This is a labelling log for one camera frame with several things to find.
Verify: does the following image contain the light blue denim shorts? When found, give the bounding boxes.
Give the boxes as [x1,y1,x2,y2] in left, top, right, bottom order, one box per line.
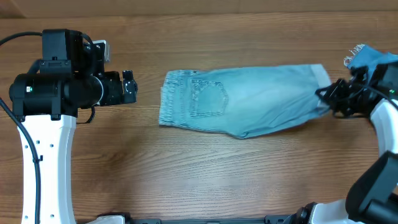
[159,64,331,139]

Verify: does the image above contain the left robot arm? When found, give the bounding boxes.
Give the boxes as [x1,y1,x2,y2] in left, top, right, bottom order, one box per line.
[5,29,137,223]

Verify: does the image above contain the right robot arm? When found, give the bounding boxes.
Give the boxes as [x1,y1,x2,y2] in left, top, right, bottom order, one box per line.
[289,62,397,223]

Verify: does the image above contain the blue denim garment pile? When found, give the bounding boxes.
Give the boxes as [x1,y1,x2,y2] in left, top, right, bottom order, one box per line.
[343,44,397,70]

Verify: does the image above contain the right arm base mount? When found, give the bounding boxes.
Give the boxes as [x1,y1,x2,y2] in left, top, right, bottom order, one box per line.
[284,202,317,224]

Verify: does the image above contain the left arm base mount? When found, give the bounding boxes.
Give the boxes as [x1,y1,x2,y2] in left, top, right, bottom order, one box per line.
[87,212,131,224]

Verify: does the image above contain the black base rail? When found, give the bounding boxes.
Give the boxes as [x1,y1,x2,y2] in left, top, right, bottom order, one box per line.
[77,216,293,224]

